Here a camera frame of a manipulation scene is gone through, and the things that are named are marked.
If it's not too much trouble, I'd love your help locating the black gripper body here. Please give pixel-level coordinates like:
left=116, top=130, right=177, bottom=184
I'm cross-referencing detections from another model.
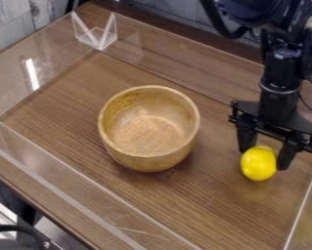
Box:
left=229, top=101, right=312, bottom=152

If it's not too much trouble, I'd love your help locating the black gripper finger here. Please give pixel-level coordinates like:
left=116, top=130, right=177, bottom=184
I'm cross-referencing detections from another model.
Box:
left=277, top=142, right=297, bottom=171
left=236, top=125, right=257, bottom=153

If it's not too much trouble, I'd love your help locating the yellow lemon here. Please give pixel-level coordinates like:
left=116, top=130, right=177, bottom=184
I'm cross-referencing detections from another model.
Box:
left=240, top=146, right=277, bottom=182

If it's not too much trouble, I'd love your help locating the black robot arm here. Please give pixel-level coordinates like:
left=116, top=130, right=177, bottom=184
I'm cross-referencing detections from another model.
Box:
left=199, top=0, right=312, bottom=170

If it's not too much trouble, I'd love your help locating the brown wooden bowl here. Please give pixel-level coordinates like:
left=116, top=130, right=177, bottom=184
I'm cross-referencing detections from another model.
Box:
left=98, top=85, right=201, bottom=172

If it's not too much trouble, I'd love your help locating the clear acrylic tray wall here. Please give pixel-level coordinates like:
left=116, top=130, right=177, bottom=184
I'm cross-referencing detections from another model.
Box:
left=0, top=7, right=312, bottom=250

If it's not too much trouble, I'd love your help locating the black cable under table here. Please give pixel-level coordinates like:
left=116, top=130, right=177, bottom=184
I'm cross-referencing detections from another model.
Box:
left=0, top=224, right=51, bottom=250

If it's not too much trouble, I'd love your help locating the black metal table mount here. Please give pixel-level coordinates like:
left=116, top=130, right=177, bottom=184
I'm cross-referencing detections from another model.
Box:
left=16, top=214, right=83, bottom=250

